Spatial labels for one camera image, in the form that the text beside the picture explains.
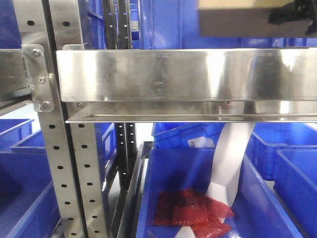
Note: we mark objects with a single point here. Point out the black perforated rack upright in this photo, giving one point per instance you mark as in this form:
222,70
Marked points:
118,37

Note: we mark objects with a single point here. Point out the brown cardboard box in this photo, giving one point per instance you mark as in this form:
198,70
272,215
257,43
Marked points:
258,18

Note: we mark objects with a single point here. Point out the stainless steel shelf tray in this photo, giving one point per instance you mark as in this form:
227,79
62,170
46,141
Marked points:
229,85

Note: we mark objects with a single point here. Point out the blue plastic bin right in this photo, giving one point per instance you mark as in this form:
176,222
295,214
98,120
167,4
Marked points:
286,153

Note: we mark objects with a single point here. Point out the blue plastic bin left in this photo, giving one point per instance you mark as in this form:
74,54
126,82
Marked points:
28,206

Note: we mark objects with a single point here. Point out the blue plastic bin with packets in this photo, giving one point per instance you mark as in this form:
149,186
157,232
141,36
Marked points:
258,213

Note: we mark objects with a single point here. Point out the white paper strip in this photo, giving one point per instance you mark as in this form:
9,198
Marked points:
227,160

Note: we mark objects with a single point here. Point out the perforated steel shelf upright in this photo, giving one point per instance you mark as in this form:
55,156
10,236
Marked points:
49,28

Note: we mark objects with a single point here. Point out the blue plastic bin rear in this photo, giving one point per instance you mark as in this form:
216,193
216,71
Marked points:
168,135

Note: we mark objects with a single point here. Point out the red plastic packets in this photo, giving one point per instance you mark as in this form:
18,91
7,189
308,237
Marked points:
191,208

